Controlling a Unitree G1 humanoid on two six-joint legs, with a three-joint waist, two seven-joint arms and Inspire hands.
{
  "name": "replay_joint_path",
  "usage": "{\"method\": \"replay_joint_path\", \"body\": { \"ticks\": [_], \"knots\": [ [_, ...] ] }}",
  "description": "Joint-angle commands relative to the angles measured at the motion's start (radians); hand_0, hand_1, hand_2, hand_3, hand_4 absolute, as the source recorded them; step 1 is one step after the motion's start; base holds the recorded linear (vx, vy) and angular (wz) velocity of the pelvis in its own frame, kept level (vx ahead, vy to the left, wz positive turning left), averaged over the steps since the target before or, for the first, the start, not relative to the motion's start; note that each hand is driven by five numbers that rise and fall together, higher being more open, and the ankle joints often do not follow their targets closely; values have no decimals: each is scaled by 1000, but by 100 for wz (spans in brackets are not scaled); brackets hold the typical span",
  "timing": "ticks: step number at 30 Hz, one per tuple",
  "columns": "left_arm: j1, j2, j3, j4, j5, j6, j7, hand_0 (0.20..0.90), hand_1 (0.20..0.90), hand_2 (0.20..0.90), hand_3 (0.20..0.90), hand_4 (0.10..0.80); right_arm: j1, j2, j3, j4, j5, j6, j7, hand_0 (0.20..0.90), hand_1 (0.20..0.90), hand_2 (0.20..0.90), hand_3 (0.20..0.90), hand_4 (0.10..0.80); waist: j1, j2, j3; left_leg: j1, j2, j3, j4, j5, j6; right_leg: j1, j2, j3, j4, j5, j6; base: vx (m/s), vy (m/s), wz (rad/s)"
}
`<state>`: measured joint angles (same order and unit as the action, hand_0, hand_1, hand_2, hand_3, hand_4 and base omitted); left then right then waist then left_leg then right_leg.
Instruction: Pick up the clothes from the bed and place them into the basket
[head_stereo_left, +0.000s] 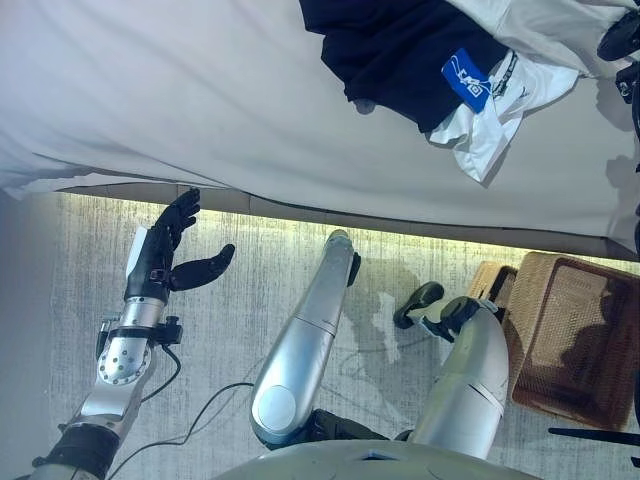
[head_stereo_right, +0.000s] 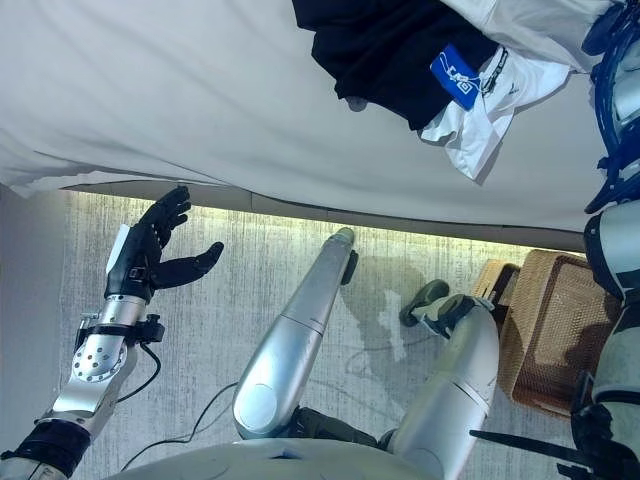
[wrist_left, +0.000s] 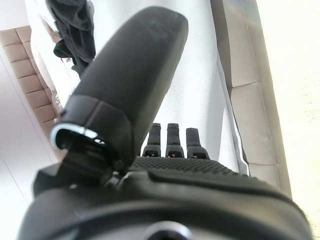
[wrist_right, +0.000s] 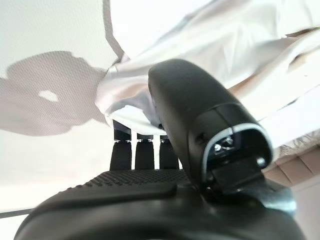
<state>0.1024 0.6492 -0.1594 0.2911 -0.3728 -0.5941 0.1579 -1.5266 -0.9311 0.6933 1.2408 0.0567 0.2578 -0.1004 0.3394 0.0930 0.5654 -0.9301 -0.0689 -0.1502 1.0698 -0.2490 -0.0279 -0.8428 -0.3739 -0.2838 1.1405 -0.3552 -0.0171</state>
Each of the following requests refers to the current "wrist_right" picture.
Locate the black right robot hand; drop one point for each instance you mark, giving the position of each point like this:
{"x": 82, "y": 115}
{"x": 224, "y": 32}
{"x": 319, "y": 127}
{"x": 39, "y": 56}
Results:
{"x": 200, "y": 125}

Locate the beige shirt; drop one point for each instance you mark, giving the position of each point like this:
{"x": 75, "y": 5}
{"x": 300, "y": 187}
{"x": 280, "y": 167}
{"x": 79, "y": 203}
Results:
{"x": 225, "y": 37}

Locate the tan upholstered bed base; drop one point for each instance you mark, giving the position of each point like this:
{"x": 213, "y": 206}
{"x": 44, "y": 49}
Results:
{"x": 295, "y": 170}

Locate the bed with beige sheet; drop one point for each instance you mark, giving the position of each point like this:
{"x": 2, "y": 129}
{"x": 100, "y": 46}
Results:
{"x": 50, "y": 25}

